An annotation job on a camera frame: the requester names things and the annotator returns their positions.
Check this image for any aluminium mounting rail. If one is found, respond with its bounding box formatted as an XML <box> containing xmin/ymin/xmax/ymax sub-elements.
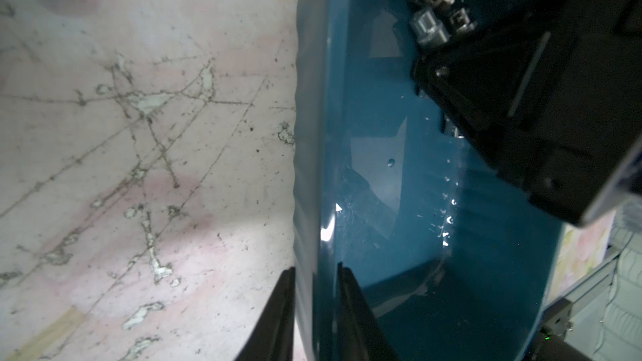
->
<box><xmin>542</xmin><ymin>245</ymin><xmax>621</xmax><ymax>325</ymax></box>

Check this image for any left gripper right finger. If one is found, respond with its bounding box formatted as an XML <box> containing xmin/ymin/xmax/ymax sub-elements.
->
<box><xmin>337</xmin><ymin>263</ymin><xmax>398</xmax><ymax>361</ymax></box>

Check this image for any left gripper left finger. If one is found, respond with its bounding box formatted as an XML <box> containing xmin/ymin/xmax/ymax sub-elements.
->
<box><xmin>236</xmin><ymin>267</ymin><xmax>296</xmax><ymax>361</ymax></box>

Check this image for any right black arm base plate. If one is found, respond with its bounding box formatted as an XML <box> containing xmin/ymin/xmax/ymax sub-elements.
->
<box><xmin>523</xmin><ymin>298</ymin><xmax>590</xmax><ymax>361</ymax></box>

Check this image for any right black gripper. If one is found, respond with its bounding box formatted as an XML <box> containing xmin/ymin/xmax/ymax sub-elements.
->
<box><xmin>412</xmin><ymin>0</ymin><xmax>641</xmax><ymax>226</ymax></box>

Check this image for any silver square socket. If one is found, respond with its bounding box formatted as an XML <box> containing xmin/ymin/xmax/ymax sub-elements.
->
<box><xmin>409</xmin><ymin>8</ymin><xmax>450</xmax><ymax>50</ymax></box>

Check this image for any teal plastic storage tray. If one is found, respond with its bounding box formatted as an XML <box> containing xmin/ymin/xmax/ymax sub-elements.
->
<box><xmin>294</xmin><ymin>0</ymin><xmax>563</xmax><ymax>360</ymax></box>

